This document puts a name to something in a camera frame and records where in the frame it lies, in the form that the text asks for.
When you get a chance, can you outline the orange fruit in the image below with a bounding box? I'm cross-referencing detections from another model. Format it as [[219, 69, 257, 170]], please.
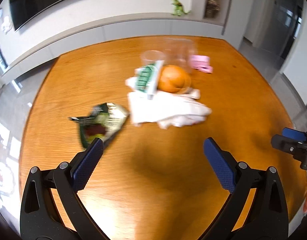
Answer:
[[157, 64, 191, 94]]

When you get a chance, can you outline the large clear plastic jar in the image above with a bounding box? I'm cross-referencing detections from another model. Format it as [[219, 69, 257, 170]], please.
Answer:
[[163, 37, 196, 74]]

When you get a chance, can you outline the dark green snack wrapper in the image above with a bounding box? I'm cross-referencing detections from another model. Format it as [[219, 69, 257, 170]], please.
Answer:
[[68, 102, 130, 149]]

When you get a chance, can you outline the white cloth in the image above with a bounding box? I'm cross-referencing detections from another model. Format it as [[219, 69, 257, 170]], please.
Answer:
[[125, 77, 212, 129]]

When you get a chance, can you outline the dried flower pot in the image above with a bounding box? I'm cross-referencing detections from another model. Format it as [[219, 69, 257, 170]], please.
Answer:
[[205, 0, 220, 18]]

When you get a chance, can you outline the green white milk carton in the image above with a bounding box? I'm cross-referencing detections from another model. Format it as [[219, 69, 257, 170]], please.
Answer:
[[135, 60, 164, 100]]

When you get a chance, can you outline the small clear plastic cup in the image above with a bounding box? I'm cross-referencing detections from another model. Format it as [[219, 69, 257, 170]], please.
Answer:
[[140, 50, 166, 66]]

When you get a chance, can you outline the green toy dinosaur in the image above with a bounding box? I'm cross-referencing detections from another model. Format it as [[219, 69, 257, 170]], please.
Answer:
[[172, 0, 191, 16]]

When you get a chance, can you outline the white low tv cabinet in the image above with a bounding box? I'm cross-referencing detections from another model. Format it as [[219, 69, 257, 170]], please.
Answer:
[[1, 13, 225, 84]]

